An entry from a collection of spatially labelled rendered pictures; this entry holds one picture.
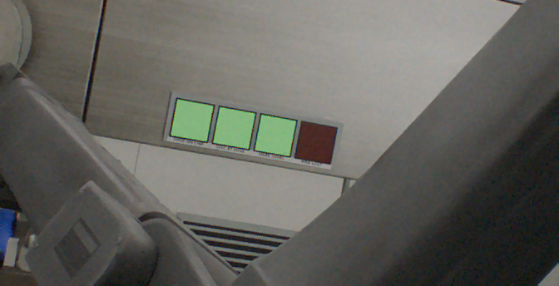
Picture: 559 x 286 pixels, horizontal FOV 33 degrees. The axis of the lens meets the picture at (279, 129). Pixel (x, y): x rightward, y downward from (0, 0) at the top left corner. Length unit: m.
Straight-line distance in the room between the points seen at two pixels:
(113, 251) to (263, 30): 1.01
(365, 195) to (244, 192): 3.43
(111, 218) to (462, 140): 0.13
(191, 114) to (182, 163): 2.38
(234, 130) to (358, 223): 1.03
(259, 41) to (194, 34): 0.09
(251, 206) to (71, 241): 3.38
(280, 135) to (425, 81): 0.23
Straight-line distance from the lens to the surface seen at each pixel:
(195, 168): 3.68
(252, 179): 3.71
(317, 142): 1.33
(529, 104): 0.27
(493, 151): 0.27
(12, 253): 0.98
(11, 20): 0.97
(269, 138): 1.31
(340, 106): 1.34
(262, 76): 1.31
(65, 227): 0.37
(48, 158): 0.53
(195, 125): 1.30
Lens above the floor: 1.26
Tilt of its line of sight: 3 degrees down
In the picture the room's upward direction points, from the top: 11 degrees clockwise
